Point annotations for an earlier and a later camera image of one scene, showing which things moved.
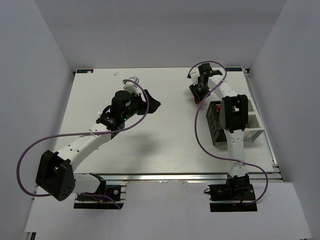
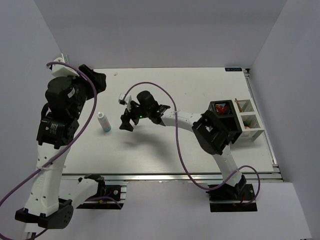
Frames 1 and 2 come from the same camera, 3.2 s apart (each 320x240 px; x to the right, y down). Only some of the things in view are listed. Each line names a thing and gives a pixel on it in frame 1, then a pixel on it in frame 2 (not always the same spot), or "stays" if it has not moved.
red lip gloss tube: x=218 y=108 stays
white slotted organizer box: x=255 y=127 stays
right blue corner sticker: x=233 y=69 stays
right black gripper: x=196 y=94 → x=126 y=117
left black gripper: x=143 y=104 → x=98 y=79
